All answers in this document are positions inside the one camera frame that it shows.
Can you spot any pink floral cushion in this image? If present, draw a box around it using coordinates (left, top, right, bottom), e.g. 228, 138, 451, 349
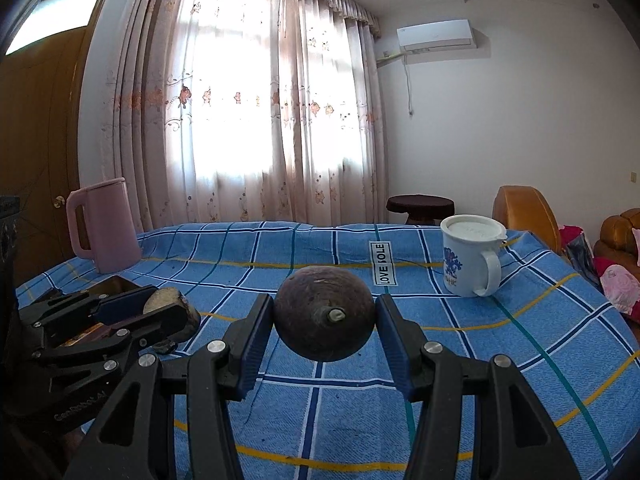
560, 224, 640, 323

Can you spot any sheer pink floral curtain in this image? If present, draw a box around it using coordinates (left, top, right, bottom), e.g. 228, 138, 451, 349
101, 0, 387, 231

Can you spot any white enamel mug blue print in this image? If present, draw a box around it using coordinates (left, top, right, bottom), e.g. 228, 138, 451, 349
440, 214, 506, 297

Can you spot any large round purple fruit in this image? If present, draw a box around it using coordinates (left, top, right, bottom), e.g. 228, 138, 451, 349
273, 266, 376, 362

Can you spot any brown leather sofa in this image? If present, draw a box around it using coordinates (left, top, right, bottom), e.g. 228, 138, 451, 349
593, 208, 640, 275

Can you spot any blue plaid tablecloth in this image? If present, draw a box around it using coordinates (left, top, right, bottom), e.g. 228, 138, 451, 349
1, 221, 639, 479

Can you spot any dark round stool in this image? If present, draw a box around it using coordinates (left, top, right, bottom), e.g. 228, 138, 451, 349
386, 194, 454, 226

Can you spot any pink plastic pitcher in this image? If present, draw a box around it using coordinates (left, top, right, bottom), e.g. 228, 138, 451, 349
66, 177, 142, 274

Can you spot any white wall air conditioner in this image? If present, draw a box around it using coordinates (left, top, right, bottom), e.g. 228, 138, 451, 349
397, 20, 476, 52

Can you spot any brown leather chair back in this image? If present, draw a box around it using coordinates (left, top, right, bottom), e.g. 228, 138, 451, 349
492, 185, 562, 254

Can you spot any wooden door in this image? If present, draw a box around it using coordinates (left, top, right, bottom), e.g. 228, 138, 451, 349
1, 0, 104, 285

